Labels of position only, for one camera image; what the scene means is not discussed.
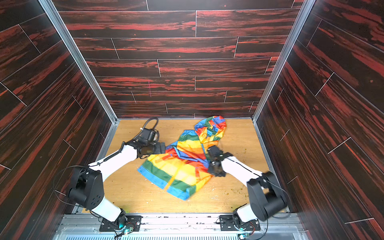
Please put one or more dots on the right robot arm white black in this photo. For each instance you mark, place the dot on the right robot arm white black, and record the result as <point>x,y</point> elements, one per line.
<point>266,197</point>

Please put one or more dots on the aluminium front rail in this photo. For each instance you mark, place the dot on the aluminium front rail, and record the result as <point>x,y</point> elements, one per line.
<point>205,226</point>

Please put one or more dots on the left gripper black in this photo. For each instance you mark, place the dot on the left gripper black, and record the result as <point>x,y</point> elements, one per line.
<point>160,151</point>

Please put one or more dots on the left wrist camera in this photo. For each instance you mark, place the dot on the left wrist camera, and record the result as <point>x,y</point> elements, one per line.
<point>151,135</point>

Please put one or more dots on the aluminium corner post right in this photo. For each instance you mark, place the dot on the aluminium corner post right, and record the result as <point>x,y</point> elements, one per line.
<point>287,48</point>

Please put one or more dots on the aluminium corner post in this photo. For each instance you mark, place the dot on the aluminium corner post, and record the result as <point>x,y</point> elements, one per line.
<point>287,48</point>
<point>59,25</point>

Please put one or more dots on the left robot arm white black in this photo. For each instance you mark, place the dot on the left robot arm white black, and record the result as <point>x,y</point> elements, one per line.
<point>87,182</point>

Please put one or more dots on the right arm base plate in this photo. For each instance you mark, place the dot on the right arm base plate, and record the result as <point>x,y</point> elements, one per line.
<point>231,223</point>

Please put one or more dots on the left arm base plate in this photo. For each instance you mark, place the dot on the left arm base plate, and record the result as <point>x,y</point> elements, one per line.
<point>125,225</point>

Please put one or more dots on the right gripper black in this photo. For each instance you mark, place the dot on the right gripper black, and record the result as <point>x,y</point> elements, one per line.
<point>214,166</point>

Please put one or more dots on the aluminium corner post left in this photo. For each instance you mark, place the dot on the aluminium corner post left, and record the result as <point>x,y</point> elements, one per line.
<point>59,25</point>

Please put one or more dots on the rainbow striped kids jacket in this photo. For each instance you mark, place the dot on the rainbow striped kids jacket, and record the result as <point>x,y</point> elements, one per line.
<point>183,169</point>

